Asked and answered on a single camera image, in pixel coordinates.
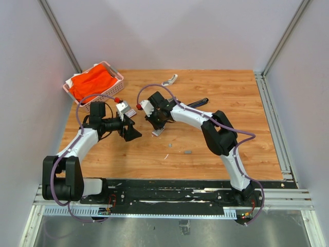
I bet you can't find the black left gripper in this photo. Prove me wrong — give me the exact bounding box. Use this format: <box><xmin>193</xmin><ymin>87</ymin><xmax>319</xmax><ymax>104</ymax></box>
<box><xmin>102</xmin><ymin>112</ymin><xmax>142</xmax><ymax>141</ymax></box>

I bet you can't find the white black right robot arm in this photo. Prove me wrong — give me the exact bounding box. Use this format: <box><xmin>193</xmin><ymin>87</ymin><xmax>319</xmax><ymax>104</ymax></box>
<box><xmin>140</xmin><ymin>92</ymin><xmax>254</xmax><ymax>206</ymax></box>

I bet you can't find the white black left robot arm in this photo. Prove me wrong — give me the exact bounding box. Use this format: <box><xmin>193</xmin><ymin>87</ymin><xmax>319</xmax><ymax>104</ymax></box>
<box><xmin>42</xmin><ymin>101</ymin><xmax>142</xmax><ymax>205</ymax></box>

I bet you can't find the pink plastic basket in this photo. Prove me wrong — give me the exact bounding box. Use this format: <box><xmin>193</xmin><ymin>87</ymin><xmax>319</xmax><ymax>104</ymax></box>
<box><xmin>63</xmin><ymin>61</ymin><xmax>124</xmax><ymax>112</ymax></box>

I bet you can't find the orange cloth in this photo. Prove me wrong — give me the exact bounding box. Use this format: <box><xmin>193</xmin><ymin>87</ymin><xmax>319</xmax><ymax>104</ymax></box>
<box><xmin>67</xmin><ymin>64</ymin><xmax>118</xmax><ymax>102</ymax></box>

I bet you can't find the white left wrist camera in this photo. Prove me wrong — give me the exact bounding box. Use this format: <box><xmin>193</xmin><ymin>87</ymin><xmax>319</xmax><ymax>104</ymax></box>
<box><xmin>116</xmin><ymin>101</ymin><xmax>131</xmax><ymax>121</ymax></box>

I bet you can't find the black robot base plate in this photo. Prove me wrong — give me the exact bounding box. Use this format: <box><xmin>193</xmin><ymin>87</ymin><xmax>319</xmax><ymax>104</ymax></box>
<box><xmin>79</xmin><ymin>177</ymin><xmax>276</xmax><ymax>215</ymax></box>

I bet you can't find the grey slotted cable duct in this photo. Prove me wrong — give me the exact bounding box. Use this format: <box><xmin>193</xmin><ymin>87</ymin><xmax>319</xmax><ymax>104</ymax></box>
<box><xmin>42</xmin><ymin>205</ymin><xmax>237</xmax><ymax>220</ymax></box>

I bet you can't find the right aluminium frame post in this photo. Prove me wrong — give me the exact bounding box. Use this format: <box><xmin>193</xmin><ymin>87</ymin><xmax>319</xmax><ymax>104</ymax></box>
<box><xmin>261</xmin><ymin>0</ymin><xmax>313</xmax><ymax>77</ymax></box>

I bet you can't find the aluminium frame post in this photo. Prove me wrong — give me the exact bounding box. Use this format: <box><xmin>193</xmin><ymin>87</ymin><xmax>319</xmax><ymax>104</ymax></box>
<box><xmin>261</xmin><ymin>0</ymin><xmax>313</xmax><ymax>77</ymax></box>
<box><xmin>38</xmin><ymin>0</ymin><xmax>82</xmax><ymax>73</ymax></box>

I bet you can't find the left aluminium frame post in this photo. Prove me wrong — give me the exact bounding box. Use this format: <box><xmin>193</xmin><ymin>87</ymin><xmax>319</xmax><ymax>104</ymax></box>
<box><xmin>38</xmin><ymin>0</ymin><xmax>82</xmax><ymax>73</ymax></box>

